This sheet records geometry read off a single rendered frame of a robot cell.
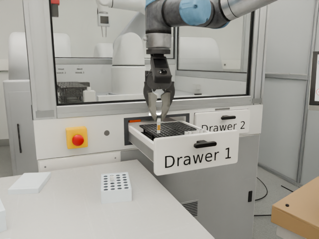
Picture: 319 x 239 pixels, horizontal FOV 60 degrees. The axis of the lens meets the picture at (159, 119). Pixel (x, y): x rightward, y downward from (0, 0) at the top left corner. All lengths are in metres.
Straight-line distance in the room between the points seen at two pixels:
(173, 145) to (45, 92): 0.49
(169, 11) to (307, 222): 0.60
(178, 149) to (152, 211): 0.19
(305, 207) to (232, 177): 0.70
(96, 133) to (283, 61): 2.28
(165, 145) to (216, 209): 0.71
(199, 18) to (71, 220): 0.59
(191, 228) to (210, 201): 0.71
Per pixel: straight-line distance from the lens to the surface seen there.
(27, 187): 0.94
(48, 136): 1.07
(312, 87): 1.44
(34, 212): 0.82
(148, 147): 0.89
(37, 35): 1.04
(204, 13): 0.75
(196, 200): 1.36
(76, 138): 1.00
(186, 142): 0.83
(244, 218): 1.59
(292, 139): 2.95
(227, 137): 0.90
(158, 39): 0.80
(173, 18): 0.77
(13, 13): 4.36
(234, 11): 0.82
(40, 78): 1.04
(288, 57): 2.97
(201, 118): 1.22
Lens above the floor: 1.14
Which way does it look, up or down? 11 degrees down
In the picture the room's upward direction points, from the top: straight up
